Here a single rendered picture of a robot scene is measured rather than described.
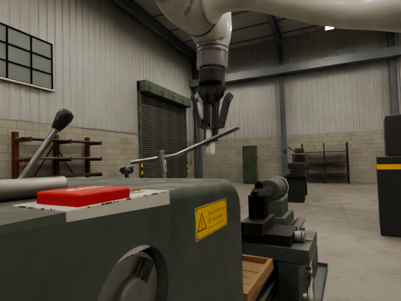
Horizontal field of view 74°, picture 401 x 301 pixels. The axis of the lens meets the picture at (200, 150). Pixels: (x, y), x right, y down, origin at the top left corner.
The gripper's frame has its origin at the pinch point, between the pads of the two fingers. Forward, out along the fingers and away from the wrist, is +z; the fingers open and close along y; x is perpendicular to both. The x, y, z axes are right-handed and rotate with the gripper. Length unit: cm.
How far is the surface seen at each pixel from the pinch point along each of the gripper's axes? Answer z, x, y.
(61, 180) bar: 6.3, 48.7, -5.2
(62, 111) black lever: -4.6, 34.4, 16.1
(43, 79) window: -185, -372, 703
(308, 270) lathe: 54, -59, -20
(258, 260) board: 44, -34, -5
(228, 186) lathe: 8.8, 23.3, -15.4
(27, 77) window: -177, -328, 699
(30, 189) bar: 7, 52, -5
